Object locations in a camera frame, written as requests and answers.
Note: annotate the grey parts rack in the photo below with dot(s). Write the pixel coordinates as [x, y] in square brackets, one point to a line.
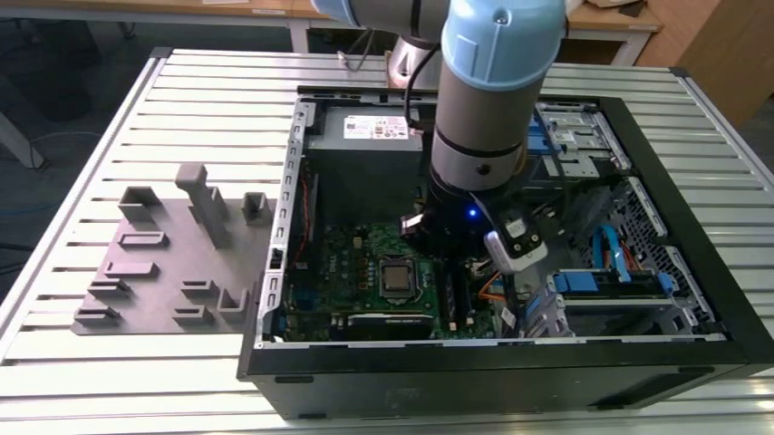
[182, 235]

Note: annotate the white power supply label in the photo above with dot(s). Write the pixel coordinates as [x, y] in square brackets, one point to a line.
[378, 128]

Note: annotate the black graphics card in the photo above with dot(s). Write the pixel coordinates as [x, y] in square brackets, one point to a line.
[390, 324]

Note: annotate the grey power supply unit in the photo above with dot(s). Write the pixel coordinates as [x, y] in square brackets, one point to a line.
[364, 172]

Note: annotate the CPU socket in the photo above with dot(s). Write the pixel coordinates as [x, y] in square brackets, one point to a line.
[380, 294]

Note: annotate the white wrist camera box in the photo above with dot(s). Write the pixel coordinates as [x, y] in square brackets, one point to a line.
[514, 244]

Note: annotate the brown arm base plate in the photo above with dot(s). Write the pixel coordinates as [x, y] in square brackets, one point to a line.
[400, 85]

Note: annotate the black PC case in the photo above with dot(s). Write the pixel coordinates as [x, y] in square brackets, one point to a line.
[484, 362]

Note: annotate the brown wooden cabinet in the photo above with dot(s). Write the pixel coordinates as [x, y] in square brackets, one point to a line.
[727, 45]

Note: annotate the white table leg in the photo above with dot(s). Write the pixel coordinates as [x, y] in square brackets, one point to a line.
[18, 140]

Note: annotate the grey metal drive cage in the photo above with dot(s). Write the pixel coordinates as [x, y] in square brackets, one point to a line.
[581, 136]

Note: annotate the green motherboard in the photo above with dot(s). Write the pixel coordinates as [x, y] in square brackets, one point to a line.
[357, 244]

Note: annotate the blue disk carrier with disk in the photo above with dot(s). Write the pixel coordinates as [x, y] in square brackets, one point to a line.
[577, 283]

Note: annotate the grey metal disk bay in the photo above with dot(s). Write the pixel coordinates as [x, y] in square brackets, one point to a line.
[622, 312]

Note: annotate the wooden desk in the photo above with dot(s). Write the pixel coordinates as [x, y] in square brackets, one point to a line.
[605, 20]

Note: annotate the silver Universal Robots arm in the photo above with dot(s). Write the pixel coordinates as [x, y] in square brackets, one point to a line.
[484, 90]

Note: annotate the dark office chair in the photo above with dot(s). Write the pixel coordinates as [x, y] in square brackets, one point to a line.
[49, 68]

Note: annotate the silver CPU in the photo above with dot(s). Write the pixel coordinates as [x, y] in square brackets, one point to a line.
[398, 276]

